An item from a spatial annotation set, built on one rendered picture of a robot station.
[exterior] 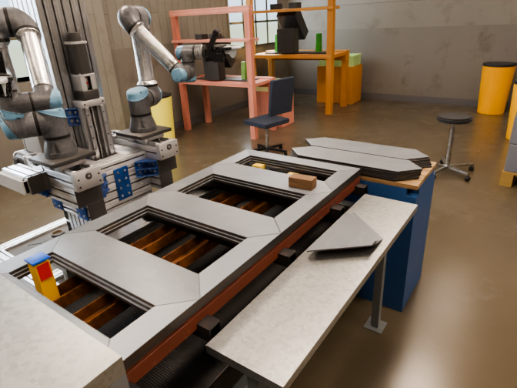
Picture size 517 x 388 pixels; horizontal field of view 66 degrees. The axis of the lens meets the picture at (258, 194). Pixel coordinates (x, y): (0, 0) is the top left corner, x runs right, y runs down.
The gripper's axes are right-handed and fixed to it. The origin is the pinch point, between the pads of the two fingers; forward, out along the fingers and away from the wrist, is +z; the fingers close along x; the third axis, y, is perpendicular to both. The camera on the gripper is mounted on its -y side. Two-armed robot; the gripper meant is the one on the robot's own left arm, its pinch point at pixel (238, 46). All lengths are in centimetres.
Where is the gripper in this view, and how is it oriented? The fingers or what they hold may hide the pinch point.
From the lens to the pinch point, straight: 225.5
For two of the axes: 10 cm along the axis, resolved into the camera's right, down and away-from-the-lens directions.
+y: 0.7, 8.5, 5.3
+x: -1.7, 5.3, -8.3
